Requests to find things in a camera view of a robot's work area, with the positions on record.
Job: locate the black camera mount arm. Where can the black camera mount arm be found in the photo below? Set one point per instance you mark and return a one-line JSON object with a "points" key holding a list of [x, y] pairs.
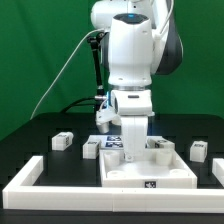
{"points": [[94, 42]]}

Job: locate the AprilTag marker sheet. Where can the AprilTag marker sheet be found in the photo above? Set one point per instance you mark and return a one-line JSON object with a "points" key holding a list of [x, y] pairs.
{"points": [[107, 141]]}

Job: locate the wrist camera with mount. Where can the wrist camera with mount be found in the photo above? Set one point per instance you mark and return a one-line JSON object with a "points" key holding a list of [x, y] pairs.
{"points": [[106, 115]]}

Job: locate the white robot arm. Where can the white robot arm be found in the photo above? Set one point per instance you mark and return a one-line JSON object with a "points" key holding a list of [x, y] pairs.
{"points": [[140, 39]]}

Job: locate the white square tabletop part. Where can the white square tabletop part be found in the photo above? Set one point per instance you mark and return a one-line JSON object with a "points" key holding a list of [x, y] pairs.
{"points": [[157, 168]]}

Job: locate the white U-shaped obstacle fence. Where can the white U-shaped obstacle fence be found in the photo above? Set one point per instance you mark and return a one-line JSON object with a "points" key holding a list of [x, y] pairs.
{"points": [[22, 193]]}

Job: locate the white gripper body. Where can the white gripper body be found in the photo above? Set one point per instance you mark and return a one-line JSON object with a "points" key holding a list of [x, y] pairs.
{"points": [[134, 108]]}

